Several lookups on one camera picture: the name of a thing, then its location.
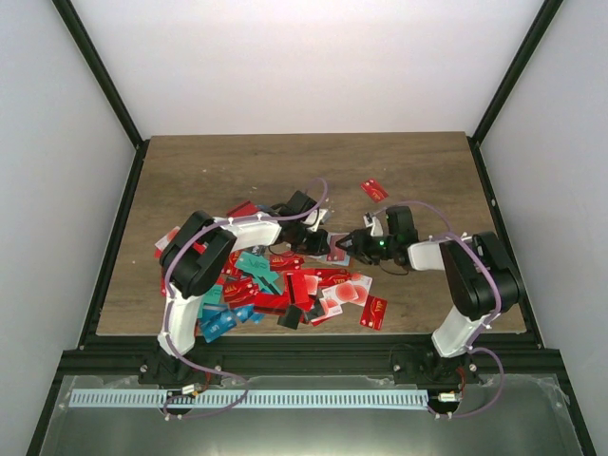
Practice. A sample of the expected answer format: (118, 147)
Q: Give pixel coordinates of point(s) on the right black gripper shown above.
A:
(359, 248)

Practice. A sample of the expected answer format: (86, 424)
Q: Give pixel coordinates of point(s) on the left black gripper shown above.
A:
(316, 248)

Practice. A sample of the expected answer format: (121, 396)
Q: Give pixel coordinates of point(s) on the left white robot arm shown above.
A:
(194, 258)

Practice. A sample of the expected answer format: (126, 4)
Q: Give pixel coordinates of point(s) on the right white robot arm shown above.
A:
(483, 281)

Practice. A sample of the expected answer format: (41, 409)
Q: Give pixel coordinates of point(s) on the red gold card upper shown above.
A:
(279, 263)

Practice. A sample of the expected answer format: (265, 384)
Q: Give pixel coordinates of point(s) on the teal VIP card centre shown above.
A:
(258, 268)

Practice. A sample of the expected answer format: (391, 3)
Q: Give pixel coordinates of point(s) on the white red circle card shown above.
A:
(355, 290)

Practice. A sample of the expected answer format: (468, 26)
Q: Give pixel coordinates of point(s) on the lone red card far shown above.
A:
(374, 190)

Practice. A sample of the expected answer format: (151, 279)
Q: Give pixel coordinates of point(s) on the red VIP card right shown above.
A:
(374, 312)

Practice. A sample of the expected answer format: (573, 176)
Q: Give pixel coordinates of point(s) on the red gold VIP card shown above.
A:
(238, 291)

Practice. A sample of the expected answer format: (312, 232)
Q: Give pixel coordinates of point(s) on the blue card front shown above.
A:
(215, 323)

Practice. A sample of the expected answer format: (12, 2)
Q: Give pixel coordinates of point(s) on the white red card left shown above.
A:
(162, 243)

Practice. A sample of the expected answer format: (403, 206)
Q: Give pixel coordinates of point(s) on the light blue slotted strip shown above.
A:
(254, 399)

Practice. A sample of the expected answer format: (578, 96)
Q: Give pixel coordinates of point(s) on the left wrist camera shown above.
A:
(316, 217)

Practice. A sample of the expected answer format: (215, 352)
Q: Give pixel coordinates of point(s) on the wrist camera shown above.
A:
(373, 225)
(316, 217)

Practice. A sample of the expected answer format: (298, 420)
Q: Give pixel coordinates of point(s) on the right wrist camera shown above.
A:
(373, 225)

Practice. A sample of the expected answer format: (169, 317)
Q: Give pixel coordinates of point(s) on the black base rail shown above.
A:
(401, 355)

